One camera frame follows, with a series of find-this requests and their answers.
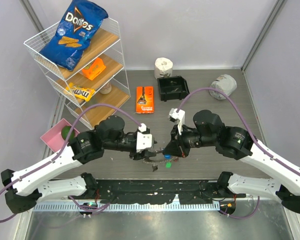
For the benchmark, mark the blue Doritos chip bag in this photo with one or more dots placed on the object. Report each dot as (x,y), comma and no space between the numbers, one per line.
(73,35)

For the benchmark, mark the orange snack box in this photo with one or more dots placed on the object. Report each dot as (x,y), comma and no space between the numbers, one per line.
(93,69)

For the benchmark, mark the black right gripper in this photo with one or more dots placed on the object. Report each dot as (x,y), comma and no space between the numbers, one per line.
(173,147)

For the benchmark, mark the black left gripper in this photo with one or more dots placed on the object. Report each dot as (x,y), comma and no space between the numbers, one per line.
(144,153)

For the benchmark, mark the keys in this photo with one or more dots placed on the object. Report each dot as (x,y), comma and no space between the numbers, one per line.
(172,86)

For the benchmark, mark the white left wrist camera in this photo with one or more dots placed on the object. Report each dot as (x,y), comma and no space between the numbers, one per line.
(144,140)

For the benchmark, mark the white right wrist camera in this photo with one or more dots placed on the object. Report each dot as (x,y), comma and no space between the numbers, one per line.
(177,117)

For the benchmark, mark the black plastic storage bin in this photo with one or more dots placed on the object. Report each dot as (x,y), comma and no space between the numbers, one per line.
(180,95)

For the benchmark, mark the green lime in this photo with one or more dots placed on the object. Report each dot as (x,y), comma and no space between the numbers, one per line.
(65,131)

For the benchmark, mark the yellow M&M candy bag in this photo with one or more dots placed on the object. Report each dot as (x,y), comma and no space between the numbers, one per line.
(80,91)

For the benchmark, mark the white wire wooden shelf rack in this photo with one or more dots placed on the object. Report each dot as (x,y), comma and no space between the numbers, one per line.
(99,77)

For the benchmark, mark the white toilet paper roll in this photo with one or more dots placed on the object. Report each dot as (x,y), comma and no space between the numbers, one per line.
(163,68)

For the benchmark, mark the orange razor box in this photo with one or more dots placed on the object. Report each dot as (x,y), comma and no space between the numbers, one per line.
(145,100)

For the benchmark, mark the pink plastic tray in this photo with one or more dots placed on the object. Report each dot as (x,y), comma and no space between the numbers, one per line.
(52,138)

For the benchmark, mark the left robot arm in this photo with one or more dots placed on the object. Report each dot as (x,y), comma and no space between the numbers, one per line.
(36,183)

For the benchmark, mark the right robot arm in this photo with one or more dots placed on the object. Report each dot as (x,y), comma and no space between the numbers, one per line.
(283,183)

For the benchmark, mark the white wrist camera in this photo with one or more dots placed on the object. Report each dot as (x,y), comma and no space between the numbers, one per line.
(144,140)
(177,117)

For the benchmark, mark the grey wrapped paper bundle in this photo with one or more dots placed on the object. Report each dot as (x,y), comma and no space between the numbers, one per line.
(224,83)

